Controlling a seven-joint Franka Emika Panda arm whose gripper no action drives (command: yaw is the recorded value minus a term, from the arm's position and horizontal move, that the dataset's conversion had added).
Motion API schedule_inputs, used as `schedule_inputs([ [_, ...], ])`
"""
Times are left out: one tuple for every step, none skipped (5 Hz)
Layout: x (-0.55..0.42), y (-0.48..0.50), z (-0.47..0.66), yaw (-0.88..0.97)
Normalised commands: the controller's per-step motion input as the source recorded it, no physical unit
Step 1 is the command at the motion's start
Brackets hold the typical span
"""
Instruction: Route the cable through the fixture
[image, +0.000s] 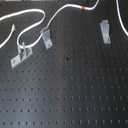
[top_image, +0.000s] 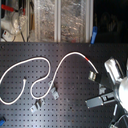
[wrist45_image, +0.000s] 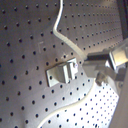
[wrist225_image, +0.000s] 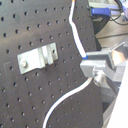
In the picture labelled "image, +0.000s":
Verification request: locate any middle grey cable clip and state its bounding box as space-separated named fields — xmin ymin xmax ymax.
xmin=40 ymin=27 xmax=53 ymax=49

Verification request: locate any left grey cable clip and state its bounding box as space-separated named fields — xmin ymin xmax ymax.
xmin=11 ymin=43 xmax=33 ymax=68

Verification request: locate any right grey cable clip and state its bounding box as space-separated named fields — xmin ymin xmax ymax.
xmin=100 ymin=20 xmax=111 ymax=44

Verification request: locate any white cable with red band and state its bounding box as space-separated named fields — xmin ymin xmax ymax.
xmin=0 ymin=0 xmax=101 ymax=49

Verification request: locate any white cable at right edge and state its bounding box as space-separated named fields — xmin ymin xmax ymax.
xmin=115 ymin=0 xmax=128 ymax=37

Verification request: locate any white cable end at left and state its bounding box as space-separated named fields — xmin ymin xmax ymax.
xmin=0 ymin=24 xmax=17 ymax=49

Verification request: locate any grey cable clip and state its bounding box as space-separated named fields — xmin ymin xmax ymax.
xmin=11 ymin=43 xmax=33 ymax=68
xmin=100 ymin=20 xmax=111 ymax=44
xmin=40 ymin=27 xmax=53 ymax=49

